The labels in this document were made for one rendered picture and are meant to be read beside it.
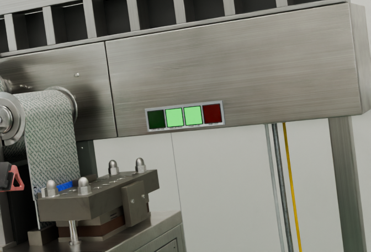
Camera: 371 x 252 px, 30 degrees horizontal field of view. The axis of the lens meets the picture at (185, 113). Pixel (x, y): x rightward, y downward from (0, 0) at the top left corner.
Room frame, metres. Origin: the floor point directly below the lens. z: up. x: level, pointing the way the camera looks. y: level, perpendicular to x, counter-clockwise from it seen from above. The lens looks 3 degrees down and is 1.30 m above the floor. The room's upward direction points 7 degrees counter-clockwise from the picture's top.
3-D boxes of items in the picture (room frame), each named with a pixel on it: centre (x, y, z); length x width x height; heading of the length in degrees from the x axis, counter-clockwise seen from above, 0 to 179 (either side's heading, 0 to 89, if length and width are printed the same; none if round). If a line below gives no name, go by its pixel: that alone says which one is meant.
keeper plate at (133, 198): (1.94, 0.17, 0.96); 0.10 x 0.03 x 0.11; 156
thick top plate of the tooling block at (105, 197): (1.96, 0.26, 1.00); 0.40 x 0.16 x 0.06; 156
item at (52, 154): (1.97, 0.39, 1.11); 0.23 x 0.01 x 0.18; 156
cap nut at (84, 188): (1.80, 0.29, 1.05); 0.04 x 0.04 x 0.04
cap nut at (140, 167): (2.09, 0.16, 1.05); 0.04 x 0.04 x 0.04
